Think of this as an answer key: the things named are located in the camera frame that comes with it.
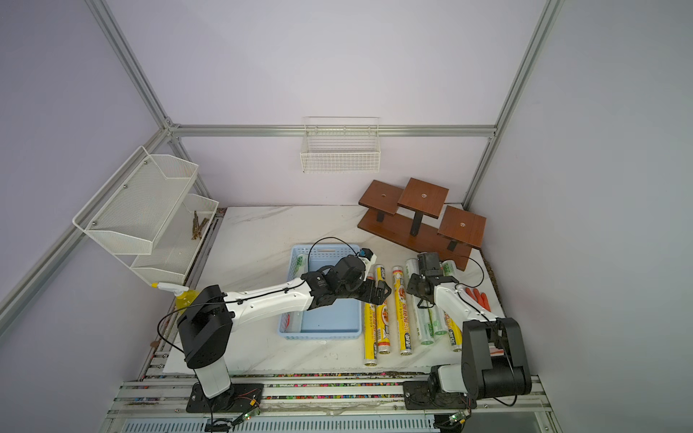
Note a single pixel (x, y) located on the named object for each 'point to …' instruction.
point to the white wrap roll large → (422, 314)
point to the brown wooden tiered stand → (416, 219)
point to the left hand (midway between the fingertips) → (378, 290)
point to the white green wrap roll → (292, 320)
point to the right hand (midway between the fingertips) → (420, 291)
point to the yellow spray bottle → (185, 296)
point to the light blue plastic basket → (336, 320)
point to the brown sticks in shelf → (198, 226)
